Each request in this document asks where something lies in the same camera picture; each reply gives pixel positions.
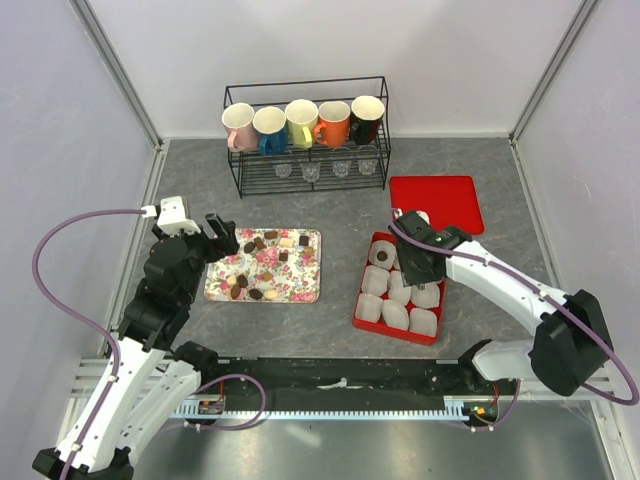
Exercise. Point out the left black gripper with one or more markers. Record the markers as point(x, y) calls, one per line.
point(224, 244)

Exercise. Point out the orange mug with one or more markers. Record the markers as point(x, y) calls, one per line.
point(333, 124)

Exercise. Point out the clear glass cup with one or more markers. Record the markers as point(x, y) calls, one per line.
point(310, 171)
point(341, 168)
point(283, 170)
point(367, 167)

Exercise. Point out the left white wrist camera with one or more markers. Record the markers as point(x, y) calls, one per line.
point(171, 216)

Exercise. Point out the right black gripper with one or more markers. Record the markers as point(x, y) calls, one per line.
point(409, 276)

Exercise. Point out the blue mug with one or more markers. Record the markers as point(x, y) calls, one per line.
point(271, 125)

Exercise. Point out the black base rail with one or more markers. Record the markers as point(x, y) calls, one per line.
point(346, 385)

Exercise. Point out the floral serving tray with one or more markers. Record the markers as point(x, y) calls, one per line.
point(296, 280)

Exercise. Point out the yellow-green mug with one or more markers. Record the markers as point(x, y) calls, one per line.
point(302, 118)

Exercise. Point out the dark oval chocolate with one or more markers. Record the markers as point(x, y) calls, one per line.
point(255, 294)

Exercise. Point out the red chocolate box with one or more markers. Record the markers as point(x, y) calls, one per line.
point(387, 307)

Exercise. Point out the brown oval chocolate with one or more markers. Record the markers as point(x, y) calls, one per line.
point(242, 281)

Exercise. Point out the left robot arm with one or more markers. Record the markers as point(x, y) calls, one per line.
point(120, 420)

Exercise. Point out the black wire mug rack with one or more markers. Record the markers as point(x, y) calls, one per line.
point(253, 173)

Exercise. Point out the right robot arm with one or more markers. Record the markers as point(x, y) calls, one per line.
point(569, 340)

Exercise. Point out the pink mug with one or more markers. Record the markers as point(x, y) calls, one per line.
point(237, 120)

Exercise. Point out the black and red mug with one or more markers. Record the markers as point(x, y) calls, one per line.
point(366, 114)

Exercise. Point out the red box lid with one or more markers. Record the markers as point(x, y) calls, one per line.
point(449, 200)

